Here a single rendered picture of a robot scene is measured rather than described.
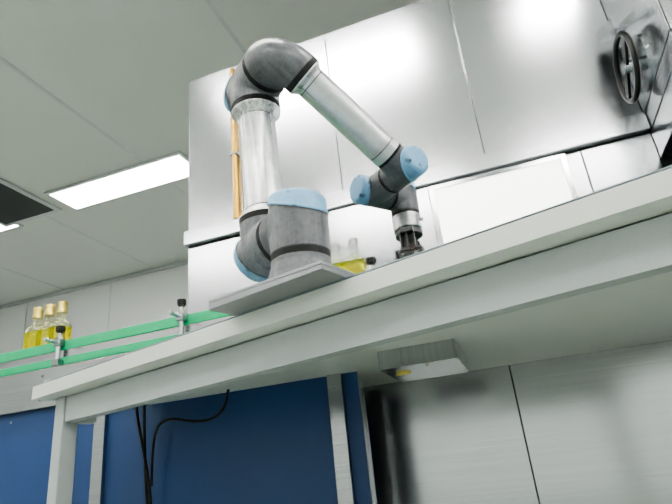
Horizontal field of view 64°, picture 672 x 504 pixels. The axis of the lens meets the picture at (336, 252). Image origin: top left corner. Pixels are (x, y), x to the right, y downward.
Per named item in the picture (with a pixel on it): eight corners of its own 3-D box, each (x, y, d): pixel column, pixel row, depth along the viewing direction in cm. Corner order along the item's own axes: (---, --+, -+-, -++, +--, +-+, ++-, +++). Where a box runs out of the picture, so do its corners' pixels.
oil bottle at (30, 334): (42, 383, 194) (50, 308, 205) (29, 381, 189) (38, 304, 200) (30, 385, 196) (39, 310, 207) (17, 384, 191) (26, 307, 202)
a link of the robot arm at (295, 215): (287, 239, 96) (283, 172, 101) (255, 265, 106) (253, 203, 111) (344, 248, 102) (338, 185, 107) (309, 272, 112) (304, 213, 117)
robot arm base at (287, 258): (318, 286, 91) (314, 232, 94) (246, 305, 97) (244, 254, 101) (359, 305, 103) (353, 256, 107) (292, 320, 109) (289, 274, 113)
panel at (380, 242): (594, 257, 157) (564, 157, 170) (595, 254, 155) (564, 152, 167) (308, 314, 182) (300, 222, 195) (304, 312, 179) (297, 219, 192)
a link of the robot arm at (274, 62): (281, 5, 119) (438, 154, 130) (260, 38, 127) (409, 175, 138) (255, 28, 112) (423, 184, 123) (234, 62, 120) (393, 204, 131)
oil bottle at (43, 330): (55, 381, 193) (62, 305, 203) (42, 379, 188) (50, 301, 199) (43, 383, 194) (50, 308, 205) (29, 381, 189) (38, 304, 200)
